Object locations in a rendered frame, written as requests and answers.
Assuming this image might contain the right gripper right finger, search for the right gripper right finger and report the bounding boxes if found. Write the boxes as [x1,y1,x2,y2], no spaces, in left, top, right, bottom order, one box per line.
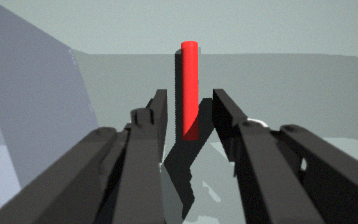
[212,89,358,224]

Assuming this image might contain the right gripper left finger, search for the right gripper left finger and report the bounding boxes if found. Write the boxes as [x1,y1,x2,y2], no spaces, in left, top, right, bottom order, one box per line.
[0,89,168,224]

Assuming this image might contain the red cylindrical peg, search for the red cylindrical peg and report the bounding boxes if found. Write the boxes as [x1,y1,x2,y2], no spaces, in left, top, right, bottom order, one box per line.
[181,41,199,140]

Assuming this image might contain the open grey box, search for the open grey box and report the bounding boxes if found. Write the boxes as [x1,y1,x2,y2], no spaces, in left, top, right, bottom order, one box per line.
[0,5,99,206]

